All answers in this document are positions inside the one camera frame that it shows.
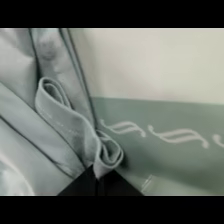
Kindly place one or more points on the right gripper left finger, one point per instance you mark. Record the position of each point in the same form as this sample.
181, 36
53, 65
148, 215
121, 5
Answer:
85, 185

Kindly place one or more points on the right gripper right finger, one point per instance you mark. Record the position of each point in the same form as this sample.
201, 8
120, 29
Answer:
116, 185

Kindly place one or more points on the pale grey T-shirt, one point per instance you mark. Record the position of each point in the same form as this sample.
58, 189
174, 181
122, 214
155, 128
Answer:
40, 133

